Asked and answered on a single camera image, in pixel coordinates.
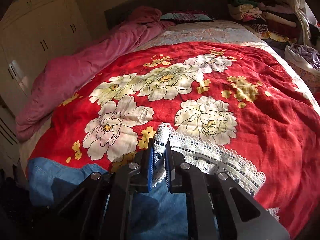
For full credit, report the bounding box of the blue denim pants lace trim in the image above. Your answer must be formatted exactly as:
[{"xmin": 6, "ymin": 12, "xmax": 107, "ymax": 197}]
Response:
[{"xmin": 27, "ymin": 123, "xmax": 266, "ymax": 239}]

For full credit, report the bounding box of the red floral blanket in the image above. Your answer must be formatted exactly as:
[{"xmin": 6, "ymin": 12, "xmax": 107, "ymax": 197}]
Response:
[{"xmin": 27, "ymin": 42, "xmax": 319, "ymax": 237}]

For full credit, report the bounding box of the pink quilt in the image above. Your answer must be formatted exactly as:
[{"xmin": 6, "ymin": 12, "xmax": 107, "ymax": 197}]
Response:
[{"xmin": 16, "ymin": 7, "xmax": 173, "ymax": 142}]

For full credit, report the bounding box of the patterned pillow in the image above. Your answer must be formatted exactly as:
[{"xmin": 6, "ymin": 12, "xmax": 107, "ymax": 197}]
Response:
[{"xmin": 160, "ymin": 12, "xmax": 213, "ymax": 22}]

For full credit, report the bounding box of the dark green headboard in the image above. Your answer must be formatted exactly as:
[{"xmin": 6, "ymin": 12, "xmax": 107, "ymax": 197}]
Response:
[{"xmin": 104, "ymin": 0, "xmax": 231, "ymax": 29}]

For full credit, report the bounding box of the cream wardrobe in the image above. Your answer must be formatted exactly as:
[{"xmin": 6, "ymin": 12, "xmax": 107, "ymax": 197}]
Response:
[{"xmin": 0, "ymin": 0, "xmax": 92, "ymax": 170}]

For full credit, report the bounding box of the pile of folded clothes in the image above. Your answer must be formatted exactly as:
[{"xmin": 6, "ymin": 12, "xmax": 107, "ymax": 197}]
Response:
[{"xmin": 228, "ymin": 0, "xmax": 301, "ymax": 43}]

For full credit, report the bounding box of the cream curtain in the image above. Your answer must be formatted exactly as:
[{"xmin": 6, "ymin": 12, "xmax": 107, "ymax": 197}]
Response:
[{"xmin": 287, "ymin": 0, "xmax": 317, "ymax": 46}]

